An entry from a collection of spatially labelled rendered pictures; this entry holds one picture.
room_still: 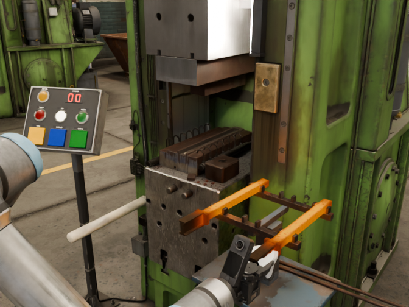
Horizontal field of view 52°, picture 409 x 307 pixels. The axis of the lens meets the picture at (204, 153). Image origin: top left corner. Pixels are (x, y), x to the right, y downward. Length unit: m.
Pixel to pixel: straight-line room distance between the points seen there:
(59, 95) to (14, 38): 4.32
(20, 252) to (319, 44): 1.07
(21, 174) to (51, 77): 5.58
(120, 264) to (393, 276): 1.67
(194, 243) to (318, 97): 0.74
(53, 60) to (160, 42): 4.89
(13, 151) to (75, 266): 2.00
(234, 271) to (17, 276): 0.46
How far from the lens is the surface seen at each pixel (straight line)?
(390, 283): 2.80
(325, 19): 1.45
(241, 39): 1.66
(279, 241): 1.14
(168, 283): 1.94
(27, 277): 0.78
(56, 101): 1.96
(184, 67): 1.56
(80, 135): 1.86
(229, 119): 2.08
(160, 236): 1.83
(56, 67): 6.44
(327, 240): 2.09
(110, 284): 2.62
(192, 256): 1.75
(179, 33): 1.56
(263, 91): 1.53
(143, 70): 1.91
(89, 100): 1.89
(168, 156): 1.71
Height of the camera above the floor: 1.57
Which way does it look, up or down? 20 degrees down
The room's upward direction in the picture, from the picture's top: straight up
